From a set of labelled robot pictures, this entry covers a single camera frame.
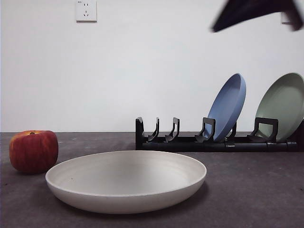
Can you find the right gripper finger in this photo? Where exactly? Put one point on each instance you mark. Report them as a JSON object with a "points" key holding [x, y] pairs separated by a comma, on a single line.
{"points": [[244, 10], [294, 20]]}

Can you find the cream yellow plate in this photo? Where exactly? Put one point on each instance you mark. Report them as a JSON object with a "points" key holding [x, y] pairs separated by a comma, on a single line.
{"points": [[123, 175]]}

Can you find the red apple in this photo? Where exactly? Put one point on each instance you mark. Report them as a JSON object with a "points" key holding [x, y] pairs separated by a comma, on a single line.
{"points": [[31, 152]]}

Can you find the green plate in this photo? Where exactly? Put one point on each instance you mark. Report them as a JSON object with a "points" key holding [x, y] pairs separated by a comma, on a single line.
{"points": [[282, 107]]}

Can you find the blue plate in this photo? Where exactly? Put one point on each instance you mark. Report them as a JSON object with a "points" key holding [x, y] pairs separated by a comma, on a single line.
{"points": [[228, 109]]}

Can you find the black plate rack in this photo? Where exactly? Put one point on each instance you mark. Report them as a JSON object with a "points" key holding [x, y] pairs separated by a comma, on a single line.
{"points": [[190, 147]]}

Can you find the white wall socket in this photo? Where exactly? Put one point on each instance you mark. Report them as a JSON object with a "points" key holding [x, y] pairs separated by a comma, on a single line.
{"points": [[86, 12], [285, 19]]}

